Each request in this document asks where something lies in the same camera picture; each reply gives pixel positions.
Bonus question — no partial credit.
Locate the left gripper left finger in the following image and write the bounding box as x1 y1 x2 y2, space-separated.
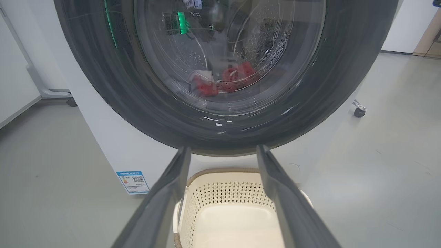
112 146 192 248

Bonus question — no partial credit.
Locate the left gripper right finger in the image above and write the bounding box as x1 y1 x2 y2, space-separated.
256 145 341 248

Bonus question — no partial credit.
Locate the black round washing machine door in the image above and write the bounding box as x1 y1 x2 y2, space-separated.
53 0 400 156

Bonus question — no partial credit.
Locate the red and white garment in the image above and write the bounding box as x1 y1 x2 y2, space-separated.
189 61 257 97

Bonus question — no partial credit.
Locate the cream perforated laundry basket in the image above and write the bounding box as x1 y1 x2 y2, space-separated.
172 168 314 248

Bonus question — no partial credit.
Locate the white front-load washing machine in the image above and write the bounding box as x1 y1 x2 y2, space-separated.
52 0 403 195

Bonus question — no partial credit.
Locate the blue energy label sticker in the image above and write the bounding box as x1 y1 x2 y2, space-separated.
116 170 151 195

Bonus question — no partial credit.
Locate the light wooden cabinet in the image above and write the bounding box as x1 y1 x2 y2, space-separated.
413 9 441 58

